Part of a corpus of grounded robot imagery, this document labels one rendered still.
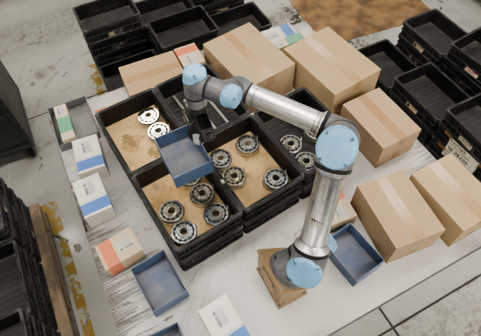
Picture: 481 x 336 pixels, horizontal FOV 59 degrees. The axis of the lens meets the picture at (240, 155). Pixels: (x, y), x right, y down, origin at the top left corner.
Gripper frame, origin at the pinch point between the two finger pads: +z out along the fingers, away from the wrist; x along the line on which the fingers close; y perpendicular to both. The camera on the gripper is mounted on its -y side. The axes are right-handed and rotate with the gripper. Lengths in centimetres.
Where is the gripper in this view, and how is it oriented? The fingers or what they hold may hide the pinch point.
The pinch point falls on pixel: (200, 144)
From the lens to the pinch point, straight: 159.6
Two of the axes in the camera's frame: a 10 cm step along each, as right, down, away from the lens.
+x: -9.0, 3.3, -2.9
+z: -0.4, 5.9, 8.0
